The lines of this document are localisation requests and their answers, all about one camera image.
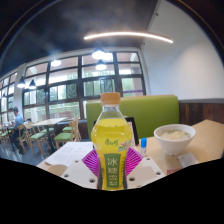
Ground green upholstered bench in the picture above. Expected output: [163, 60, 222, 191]
[85, 94, 181, 141]

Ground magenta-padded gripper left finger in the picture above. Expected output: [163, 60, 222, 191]
[60, 148, 101, 190]

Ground curved linear ceiling light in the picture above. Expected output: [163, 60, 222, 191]
[83, 31, 175, 45]

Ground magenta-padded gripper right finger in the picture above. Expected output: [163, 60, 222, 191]
[124, 146, 166, 190]

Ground light wooden dining table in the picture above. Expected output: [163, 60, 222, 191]
[31, 116, 69, 152]

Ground wooden chairs with green seats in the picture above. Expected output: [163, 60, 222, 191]
[0, 117, 83, 158]

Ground person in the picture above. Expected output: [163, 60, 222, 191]
[9, 106, 26, 155]

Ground white ceramic bowl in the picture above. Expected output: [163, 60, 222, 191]
[153, 123, 197, 157]

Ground printed white paper sheet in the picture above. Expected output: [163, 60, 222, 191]
[43, 141, 95, 167]

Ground small blue-capped white bottle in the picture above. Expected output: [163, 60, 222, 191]
[139, 137, 148, 157]

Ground small white paper packet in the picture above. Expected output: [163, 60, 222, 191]
[176, 152, 200, 169]

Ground yellow drink bottle orange cap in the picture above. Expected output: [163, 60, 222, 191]
[90, 92, 134, 191]

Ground black pendant lamps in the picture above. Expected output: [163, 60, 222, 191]
[16, 48, 110, 91]

